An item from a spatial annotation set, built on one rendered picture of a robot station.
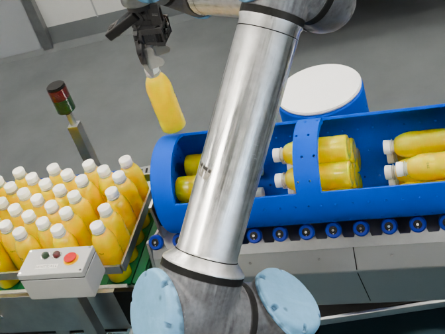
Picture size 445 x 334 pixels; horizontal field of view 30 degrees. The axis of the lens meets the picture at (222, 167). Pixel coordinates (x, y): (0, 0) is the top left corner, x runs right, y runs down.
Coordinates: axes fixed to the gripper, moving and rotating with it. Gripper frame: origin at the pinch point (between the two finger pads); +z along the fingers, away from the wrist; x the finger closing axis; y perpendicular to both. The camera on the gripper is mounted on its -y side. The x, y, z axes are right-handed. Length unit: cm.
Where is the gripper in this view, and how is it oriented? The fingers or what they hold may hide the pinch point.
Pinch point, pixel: (151, 67)
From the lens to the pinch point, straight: 222.5
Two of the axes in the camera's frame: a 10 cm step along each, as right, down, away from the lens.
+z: 1.9, 7.6, 6.2
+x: 1.9, -6.5, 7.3
